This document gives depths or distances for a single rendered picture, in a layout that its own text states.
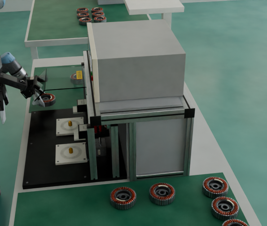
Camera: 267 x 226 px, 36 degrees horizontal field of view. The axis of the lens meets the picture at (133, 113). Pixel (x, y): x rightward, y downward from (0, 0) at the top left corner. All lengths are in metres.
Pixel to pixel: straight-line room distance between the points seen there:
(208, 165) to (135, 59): 0.66
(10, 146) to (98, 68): 1.95
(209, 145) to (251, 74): 2.55
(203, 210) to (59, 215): 0.60
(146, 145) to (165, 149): 0.09
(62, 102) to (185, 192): 1.03
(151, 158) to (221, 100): 2.29
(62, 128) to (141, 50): 0.71
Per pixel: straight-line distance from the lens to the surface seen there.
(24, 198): 1.91
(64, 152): 2.07
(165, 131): 1.80
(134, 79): 1.76
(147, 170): 1.92
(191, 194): 1.88
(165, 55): 1.74
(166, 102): 1.79
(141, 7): 2.69
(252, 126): 3.77
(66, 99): 2.57
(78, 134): 2.02
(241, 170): 3.25
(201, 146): 2.16
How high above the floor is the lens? 2.02
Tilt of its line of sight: 32 degrees down
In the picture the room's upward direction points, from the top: straight up
